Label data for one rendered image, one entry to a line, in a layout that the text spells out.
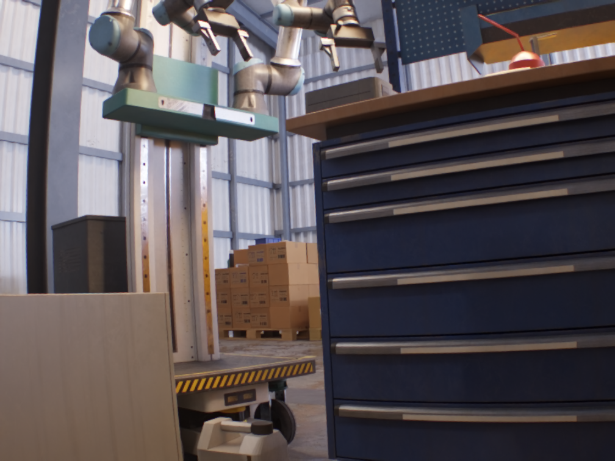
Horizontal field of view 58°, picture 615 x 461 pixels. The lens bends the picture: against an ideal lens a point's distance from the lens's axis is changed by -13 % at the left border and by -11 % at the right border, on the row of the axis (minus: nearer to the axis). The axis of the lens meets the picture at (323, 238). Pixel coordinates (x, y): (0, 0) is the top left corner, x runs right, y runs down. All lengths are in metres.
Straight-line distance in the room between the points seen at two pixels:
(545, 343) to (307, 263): 6.46
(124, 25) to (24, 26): 9.27
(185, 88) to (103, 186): 9.28
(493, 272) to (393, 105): 0.41
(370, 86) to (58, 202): 3.39
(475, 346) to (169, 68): 1.49
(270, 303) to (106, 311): 6.38
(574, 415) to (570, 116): 0.55
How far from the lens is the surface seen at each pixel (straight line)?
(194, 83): 2.28
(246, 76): 2.29
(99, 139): 11.62
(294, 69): 2.34
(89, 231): 2.16
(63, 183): 4.57
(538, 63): 1.40
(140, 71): 1.98
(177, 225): 2.22
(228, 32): 1.79
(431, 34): 1.92
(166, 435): 1.14
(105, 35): 1.90
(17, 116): 10.57
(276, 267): 7.30
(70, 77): 4.80
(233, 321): 7.75
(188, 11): 1.89
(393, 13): 2.00
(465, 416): 1.23
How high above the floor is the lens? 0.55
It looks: 5 degrees up
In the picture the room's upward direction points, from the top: 3 degrees counter-clockwise
